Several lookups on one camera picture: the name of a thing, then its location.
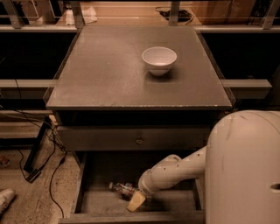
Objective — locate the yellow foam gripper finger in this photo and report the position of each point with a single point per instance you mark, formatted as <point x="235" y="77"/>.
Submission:
<point x="138" y="198"/>

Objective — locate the clear plastic water bottle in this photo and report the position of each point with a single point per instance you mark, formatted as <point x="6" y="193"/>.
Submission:
<point x="125" y="190"/>

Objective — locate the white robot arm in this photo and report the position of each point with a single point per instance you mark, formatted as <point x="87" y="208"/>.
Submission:
<point x="241" y="166"/>

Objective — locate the open middle drawer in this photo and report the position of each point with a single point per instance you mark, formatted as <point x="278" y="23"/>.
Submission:
<point x="96" y="203"/>

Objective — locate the round metal drawer knob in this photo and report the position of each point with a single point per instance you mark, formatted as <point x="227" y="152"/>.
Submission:
<point x="139" y="140"/>

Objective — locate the closed top drawer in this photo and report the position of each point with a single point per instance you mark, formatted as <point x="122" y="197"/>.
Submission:
<point x="119" y="138"/>

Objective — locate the grey wooden drawer cabinet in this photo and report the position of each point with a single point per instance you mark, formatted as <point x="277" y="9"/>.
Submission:
<point x="105" y="82"/>

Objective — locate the small grey floor box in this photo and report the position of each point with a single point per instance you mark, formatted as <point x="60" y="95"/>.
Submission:
<point x="33" y="175"/>

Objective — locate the black table leg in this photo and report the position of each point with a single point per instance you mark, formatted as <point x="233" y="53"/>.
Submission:
<point x="35" y="147"/>

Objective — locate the white shoe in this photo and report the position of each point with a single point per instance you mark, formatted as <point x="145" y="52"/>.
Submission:
<point x="6" y="197"/>

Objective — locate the white ceramic bowl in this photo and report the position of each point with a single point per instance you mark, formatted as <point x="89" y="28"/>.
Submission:
<point x="159" y="60"/>

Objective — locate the metal railing frame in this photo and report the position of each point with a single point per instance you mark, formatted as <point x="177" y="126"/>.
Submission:
<point x="30" y="20"/>

